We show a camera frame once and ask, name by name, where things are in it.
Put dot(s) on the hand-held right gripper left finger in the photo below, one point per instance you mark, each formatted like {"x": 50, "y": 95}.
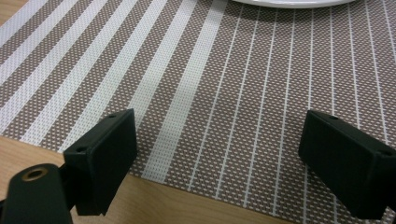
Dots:
{"x": 104, "y": 165}

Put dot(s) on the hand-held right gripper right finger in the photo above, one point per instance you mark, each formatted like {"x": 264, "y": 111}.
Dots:
{"x": 345, "y": 161}

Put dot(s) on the brown white striped woven placemat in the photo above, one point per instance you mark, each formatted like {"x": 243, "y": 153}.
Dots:
{"x": 218, "y": 93}

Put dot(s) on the white plate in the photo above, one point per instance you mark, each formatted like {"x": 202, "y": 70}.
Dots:
{"x": 292, "y": 2}

